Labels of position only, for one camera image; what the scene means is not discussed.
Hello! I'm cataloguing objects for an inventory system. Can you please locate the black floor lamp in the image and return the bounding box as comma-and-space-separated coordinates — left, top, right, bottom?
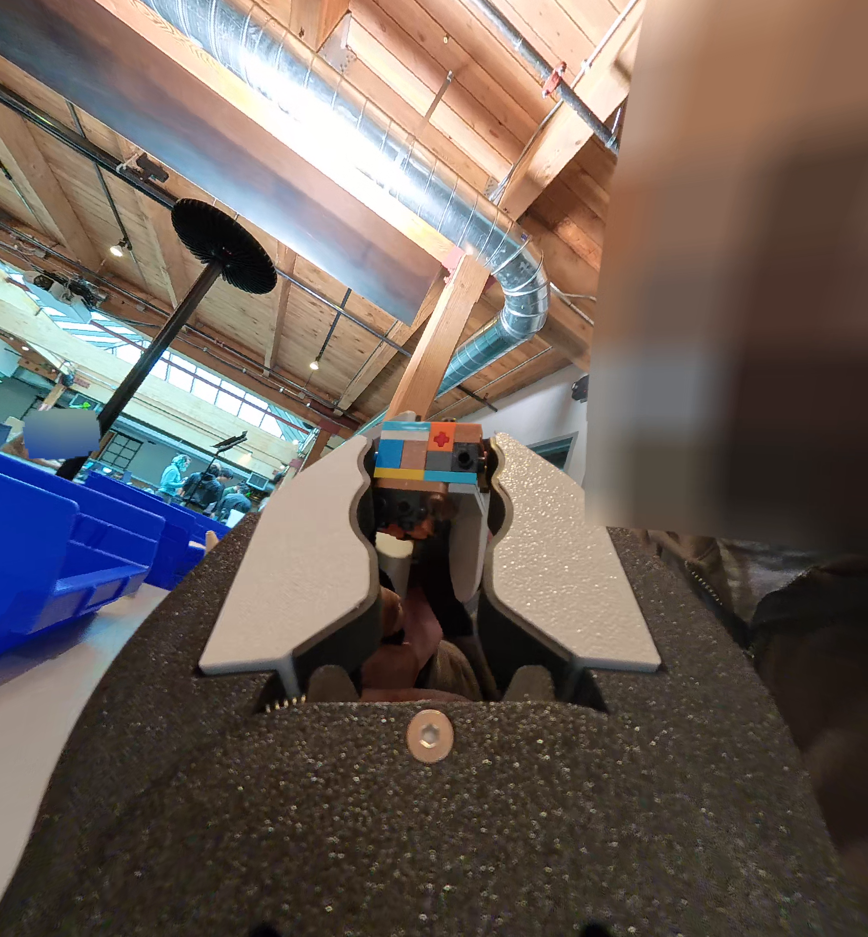
74, 199, 280, 482

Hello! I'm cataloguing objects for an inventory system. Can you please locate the multicoloured brick model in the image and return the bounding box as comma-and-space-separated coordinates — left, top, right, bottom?
371, 419, 495, 541

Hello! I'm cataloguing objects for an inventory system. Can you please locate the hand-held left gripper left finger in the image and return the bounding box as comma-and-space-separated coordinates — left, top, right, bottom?
198, 435, 381, 693

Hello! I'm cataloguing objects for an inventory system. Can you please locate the person's brown jacket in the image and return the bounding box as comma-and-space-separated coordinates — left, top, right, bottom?
639, 527, 868, 872

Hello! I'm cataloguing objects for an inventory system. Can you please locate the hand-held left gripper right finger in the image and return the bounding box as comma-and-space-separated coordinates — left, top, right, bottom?
480, 432, 663, 700

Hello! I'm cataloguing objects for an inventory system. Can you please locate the white ceiling projector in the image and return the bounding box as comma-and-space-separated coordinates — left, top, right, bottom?
24, 269, 107, 310

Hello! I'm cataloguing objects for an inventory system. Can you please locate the wooden post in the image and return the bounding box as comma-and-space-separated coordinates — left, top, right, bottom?
386, 252, 493, 424

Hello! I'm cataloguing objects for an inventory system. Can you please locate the person's right forearm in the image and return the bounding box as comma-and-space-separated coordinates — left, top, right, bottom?
434, 640, 487, 701

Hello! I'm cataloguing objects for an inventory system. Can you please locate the blue plastic bin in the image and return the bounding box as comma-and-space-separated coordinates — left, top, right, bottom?
0, 439, 167, 669
86, 468, 233, 591

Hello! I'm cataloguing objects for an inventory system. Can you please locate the silver ventilation duct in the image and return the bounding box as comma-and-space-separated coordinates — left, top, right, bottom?
141, 0, 552, 398

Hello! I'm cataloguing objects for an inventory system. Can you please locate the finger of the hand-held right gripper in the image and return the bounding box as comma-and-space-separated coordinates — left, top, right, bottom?
450, 492, 493, 604
374, 533, 414, 594

